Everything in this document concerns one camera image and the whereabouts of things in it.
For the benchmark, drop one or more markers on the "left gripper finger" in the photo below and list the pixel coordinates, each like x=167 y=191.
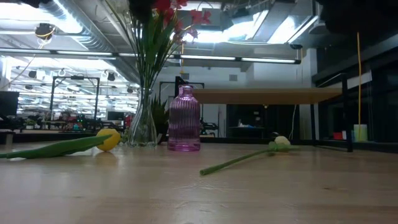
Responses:
x=141 y=9

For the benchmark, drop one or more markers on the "red flower bunch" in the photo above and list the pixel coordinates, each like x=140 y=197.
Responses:
x=161 y=4

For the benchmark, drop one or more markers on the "purple ribbed glass vase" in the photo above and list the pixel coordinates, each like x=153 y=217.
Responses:
x=184 y=118

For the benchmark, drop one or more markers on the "yellow tulip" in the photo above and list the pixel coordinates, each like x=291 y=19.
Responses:
x=109 y=140

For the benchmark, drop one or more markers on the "cream tulip stem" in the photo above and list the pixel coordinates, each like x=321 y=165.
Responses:
x=281 y=140

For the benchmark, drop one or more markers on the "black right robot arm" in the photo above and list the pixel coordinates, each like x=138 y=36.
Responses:
x=357 y=15

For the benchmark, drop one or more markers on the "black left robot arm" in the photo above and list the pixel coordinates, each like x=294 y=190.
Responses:
x=29 y=3

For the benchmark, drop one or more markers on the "long LED light bar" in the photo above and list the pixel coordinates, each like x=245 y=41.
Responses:
x=217 y=57

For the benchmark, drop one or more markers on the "black round overhead fixture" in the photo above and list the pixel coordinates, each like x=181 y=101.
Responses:
x=44 y=31

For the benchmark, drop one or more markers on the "potted green plant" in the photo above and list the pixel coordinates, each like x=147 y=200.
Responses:
x=161 y=115

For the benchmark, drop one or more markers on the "clear glass vase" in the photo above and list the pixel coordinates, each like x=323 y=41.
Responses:
x=143 y=133

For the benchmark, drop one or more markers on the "black monitor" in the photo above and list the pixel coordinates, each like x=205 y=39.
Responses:
x=8 y=103

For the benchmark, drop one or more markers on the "small red box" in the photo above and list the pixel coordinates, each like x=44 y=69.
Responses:
x=337 y=136

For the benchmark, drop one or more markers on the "pale green cylinder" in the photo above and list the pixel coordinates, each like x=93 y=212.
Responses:
x=360 y=133

